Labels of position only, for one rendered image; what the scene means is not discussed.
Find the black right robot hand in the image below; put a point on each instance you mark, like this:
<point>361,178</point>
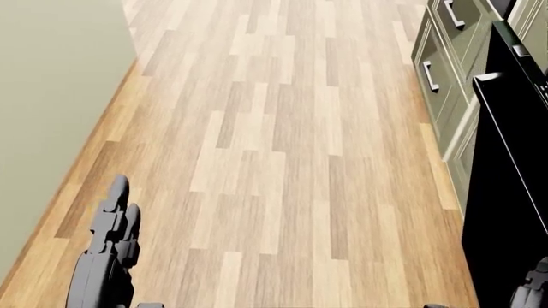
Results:
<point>531,293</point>

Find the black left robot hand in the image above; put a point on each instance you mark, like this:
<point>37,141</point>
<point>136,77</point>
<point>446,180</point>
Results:
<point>99,272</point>

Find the black dishwasher door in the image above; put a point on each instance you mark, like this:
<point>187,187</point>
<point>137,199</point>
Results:
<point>501,192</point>

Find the silver dishwasher latch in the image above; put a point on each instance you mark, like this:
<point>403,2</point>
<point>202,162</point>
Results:
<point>521,50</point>

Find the black dishwasher body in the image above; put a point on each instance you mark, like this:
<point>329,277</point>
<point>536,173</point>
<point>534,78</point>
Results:
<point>509,48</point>

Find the green drawer cabinet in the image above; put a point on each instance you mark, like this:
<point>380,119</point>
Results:
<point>449,73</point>

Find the green cabinet panel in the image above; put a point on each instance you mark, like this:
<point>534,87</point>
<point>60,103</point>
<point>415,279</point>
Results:
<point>531,19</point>

